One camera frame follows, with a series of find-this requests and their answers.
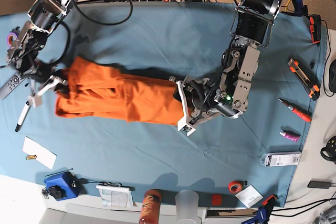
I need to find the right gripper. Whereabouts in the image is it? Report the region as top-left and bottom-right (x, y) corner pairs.
(25, 63), (69, 108)

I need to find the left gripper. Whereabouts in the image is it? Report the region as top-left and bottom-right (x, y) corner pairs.
(169, 76), (220, 136)

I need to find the orange t-shirt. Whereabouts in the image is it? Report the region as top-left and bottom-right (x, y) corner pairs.
(55, 57), (184, 126)

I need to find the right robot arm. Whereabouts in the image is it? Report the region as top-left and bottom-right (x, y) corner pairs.
(1, 0), (77, 99)

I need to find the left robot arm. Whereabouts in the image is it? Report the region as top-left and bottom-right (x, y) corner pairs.
(170, 0), (282, 136)

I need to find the white black marker pen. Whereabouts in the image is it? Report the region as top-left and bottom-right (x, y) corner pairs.
(15, 101), (31, 132)

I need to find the grey remote control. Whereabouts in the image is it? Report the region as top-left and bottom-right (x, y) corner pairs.
(0, 73), (25, 100)

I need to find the white paper card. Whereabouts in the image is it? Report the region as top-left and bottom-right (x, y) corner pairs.
(22, 137), (57, 169)

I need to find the purple tape roll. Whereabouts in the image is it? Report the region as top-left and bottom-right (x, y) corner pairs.
(6, 28), (19, 48)

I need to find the small yellow battery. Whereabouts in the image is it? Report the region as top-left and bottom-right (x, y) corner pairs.
(26, 155), (37, 160)

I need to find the blue box with knob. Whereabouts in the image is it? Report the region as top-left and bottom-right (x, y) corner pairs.
(44, 172), (80, 201)

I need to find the blue table cloth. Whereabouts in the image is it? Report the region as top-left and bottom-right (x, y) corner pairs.
(1, 3), (328, 206)

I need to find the translucent plastic cup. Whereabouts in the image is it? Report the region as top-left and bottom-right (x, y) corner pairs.
(175, 190), (199, 224)

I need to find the orange drink can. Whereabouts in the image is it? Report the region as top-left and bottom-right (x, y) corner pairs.
(139, 189), (161, 224)

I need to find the red tape roll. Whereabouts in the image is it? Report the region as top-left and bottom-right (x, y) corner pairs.
(228, 180), (245, 194)

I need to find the small red block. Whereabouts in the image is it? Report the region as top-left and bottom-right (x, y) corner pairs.
(212, 194), (223, 206)

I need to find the white packaged item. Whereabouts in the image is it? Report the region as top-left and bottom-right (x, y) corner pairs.
(260, 151), (301, 167)

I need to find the white folded booklet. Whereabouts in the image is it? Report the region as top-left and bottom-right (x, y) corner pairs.
(96, 185), (134, 208)

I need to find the purple glue tube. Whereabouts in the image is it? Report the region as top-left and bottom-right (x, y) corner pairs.
(279, 131), (301, 142)

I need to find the white square card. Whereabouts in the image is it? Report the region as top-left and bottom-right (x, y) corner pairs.
(235, 185), (263, 208)

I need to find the red screwdriver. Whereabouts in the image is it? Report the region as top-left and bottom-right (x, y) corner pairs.
(278, 98), (311, 123)

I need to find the orange black utility knife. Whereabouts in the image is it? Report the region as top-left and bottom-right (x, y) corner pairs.
(288, 58), (320, 101)

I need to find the blue black clamp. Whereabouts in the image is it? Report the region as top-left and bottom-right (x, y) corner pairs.
(241, 194), (277, 224)

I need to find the black computer mouse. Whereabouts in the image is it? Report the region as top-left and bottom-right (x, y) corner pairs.
(328, 60), (336, 93)

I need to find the black yellow dotted mug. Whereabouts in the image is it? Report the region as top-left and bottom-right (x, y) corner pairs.
(320, 136), (336, 163)

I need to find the black power adapter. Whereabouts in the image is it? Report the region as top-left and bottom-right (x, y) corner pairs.
(307, 180), (333, 189)

